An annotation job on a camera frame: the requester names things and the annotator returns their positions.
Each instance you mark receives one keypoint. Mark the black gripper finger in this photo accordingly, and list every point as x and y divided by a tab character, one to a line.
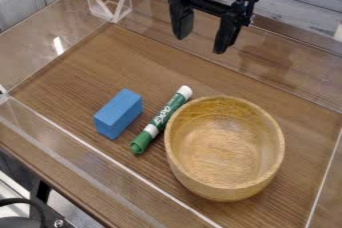
228	33
182	19

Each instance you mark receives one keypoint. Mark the blue rectangular block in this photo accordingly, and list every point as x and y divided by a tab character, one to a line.
118	113

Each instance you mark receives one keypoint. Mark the brown wooden bowl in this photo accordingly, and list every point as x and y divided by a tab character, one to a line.
225	147

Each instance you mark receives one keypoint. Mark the green Expo marker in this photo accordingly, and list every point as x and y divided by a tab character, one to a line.
158	122

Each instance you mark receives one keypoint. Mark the clear acrylic corner bracket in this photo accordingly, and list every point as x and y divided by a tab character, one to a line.
110	10

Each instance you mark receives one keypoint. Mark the black metal table bracket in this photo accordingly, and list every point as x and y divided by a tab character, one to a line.
55	220

